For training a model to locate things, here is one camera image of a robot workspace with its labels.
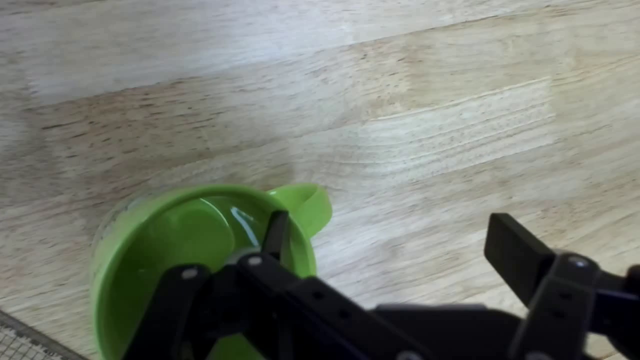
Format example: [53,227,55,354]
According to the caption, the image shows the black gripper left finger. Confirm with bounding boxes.
[123,211,416,360]

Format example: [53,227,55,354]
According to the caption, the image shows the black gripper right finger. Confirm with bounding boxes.
[485,212,640,360]

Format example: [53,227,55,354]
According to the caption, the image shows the green plastic cup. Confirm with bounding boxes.
[88,183,334,360]

